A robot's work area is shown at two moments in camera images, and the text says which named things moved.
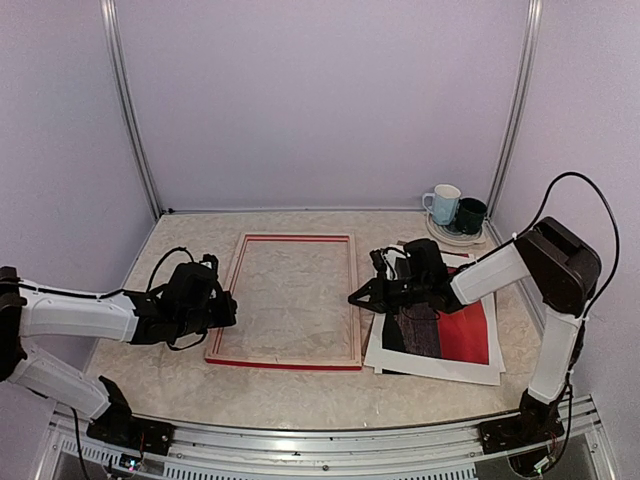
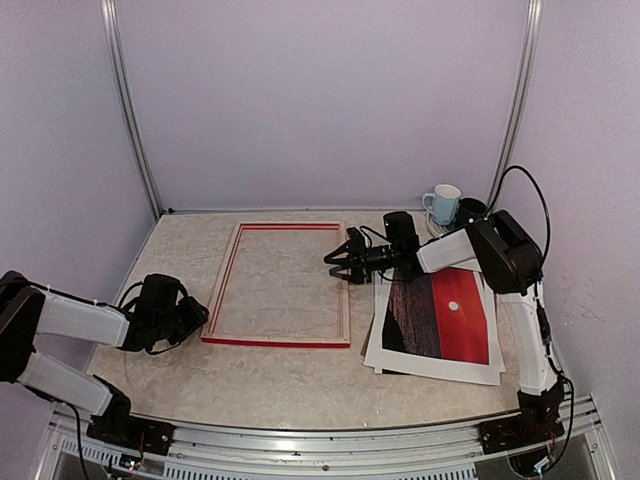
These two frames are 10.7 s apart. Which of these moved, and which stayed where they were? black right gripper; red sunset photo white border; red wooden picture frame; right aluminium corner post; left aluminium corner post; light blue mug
Moved: red wooden picture frame; black right gripper
Stayed: red sunset photo white border; right aluminium corner post; left aluminium corner post; light blue mug
